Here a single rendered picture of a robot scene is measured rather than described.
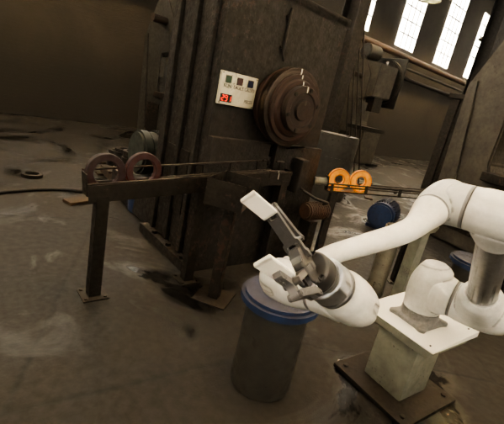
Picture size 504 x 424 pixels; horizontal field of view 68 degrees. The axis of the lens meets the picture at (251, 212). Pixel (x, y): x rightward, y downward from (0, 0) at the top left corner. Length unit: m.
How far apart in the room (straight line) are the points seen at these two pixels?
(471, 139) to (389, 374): 3.31
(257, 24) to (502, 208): 1.68
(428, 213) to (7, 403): 1.48
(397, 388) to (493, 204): 1.01
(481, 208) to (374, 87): 9.11
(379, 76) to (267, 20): 7.98
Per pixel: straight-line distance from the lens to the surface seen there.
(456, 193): 1.22
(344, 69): 6.69
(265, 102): 2.27
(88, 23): 8.14
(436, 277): 1.72
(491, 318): 1.69
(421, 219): 1.10
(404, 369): 1.87
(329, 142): 5.09
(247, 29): 2.35
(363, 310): 0.81
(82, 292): 2.18
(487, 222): 1.20
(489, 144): 4.63
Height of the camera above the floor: 1.14
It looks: 17 degrees down
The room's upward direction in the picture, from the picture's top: 12 degrees clockwise
